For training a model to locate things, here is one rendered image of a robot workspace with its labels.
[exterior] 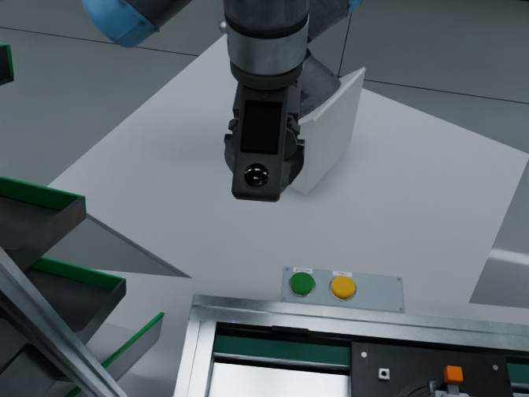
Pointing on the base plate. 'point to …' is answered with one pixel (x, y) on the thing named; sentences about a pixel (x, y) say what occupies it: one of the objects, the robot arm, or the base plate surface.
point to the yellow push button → (342, 287)
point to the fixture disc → (420, 388)
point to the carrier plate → (423, 369)
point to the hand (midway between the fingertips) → (264, 198)
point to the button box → (369, 289)
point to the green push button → (301, 283)
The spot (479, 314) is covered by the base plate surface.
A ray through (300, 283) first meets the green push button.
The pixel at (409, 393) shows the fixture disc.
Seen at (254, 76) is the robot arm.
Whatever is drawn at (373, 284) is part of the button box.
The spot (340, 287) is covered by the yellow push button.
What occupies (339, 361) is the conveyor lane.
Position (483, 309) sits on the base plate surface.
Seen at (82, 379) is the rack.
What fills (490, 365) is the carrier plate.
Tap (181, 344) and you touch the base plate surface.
